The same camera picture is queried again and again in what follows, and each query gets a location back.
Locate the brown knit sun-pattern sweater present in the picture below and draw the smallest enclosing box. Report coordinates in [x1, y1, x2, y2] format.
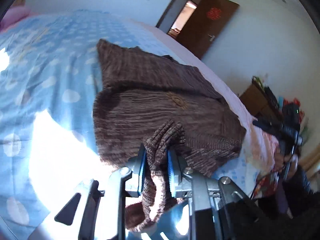
[93, 39, 246, 232]

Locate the person's right hand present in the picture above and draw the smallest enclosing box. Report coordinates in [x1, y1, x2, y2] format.
[272, 147, 298, 180]

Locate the wooden side cabinet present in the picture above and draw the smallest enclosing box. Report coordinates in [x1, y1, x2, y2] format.
[240, 81, 283, 121]

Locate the red double-happiness door decoration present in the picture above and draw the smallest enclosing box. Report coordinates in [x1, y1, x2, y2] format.
[206, 7, 222, 21]

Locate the brown wooden door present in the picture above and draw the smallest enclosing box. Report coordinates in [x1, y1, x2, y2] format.
[176, 0, 239, 59]

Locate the blue pink polka-dot bedspread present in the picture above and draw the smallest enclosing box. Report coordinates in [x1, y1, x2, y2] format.
[1, 11, 277, 239]

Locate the folded purple blanket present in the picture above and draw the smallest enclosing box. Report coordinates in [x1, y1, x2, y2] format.
[1, 6, 31, 32]

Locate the silver door handle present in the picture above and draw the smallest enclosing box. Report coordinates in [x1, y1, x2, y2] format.
[208, 35, 215, 42]

